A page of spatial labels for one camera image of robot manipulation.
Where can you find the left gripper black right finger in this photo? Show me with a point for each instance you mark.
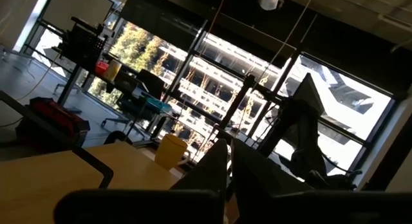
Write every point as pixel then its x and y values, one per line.
pixel 257 192

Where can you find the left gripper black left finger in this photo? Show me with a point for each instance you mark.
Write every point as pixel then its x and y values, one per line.
pixel 199 204

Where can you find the yellow-orange and white mug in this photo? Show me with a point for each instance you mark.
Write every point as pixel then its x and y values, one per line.
pixel 169 151

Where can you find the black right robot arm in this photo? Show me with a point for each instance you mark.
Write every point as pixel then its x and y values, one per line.
pixel 302 137

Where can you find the black backpack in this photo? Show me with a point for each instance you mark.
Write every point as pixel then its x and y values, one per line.
pixel 117 137

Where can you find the teal box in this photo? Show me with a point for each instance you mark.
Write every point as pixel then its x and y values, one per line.
pixel 157 105

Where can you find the black office chair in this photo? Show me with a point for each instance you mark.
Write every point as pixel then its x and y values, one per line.
pixel 151 84

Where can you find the yellow container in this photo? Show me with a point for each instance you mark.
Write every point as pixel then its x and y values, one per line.
pixel 112 70

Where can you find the red container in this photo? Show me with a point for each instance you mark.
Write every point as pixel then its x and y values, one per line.
pixel 101 69

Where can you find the red bag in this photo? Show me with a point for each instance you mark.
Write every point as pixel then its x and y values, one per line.
pixel 51 116

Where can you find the black metal desk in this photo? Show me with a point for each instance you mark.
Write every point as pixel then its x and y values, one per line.
pixel 69 85

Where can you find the black pegboard crate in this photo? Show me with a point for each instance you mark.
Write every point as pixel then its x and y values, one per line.
pixel 82 45

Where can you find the white board panel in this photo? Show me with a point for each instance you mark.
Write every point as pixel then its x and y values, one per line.
pixel 77 8

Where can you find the black aluminium rig frame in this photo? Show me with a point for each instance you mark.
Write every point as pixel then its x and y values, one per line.
pixel 238 100

